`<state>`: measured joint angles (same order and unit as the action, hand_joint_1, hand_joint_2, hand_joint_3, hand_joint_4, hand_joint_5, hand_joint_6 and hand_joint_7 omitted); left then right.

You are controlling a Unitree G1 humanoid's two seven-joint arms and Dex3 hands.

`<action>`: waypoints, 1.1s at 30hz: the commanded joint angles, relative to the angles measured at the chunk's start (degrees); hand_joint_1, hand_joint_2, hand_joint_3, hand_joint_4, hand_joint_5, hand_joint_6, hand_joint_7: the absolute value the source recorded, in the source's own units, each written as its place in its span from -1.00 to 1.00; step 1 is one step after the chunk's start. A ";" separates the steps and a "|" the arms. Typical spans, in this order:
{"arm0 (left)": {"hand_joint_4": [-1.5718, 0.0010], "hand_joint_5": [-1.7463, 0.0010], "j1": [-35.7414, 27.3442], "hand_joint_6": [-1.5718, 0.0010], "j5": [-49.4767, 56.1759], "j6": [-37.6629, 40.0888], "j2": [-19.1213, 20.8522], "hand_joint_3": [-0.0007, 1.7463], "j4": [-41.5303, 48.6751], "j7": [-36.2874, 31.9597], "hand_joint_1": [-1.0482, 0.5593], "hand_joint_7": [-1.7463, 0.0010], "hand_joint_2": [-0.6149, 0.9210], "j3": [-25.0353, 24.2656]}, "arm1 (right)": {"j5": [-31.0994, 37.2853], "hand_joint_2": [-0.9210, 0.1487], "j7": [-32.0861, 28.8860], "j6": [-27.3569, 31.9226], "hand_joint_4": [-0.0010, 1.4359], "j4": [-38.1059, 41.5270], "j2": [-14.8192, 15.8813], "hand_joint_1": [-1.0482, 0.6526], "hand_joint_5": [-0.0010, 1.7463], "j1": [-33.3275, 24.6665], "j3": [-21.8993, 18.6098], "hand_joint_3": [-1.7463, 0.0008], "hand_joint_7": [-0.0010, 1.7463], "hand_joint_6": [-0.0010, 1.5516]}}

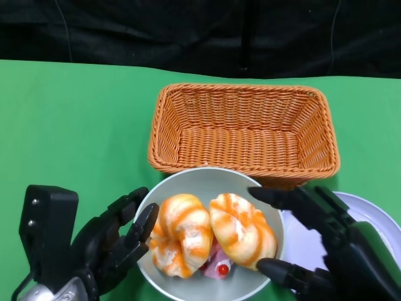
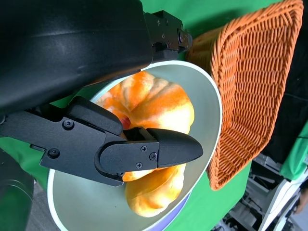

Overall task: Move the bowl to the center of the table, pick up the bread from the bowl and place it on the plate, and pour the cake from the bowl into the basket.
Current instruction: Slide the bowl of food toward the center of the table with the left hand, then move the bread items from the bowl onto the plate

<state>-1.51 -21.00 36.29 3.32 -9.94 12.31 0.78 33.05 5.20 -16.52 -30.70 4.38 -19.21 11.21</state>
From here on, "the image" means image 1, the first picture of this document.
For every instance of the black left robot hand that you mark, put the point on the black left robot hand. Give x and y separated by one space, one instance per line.
100 244

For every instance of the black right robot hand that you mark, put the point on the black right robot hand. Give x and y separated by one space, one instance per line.
360 260

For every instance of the orange striped bread bun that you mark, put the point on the orange striped bread bun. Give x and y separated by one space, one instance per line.
238 225
178 225

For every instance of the pale green ceramic bowl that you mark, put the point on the pale green ceramic bowl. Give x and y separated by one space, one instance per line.
203 185

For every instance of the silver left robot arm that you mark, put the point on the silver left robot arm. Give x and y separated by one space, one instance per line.
47 291

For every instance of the lavender round plate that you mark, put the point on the lavender round plate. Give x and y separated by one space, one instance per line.
297 241

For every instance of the pink cake slice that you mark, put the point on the pink cake slice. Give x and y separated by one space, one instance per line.
210 270

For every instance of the orange wicker basket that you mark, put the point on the orange wicker basket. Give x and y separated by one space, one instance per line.
238 144

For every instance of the black backdrop cloth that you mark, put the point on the black backdrop cloth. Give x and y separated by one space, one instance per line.
156 31

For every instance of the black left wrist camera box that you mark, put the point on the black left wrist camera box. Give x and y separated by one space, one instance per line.
47 225

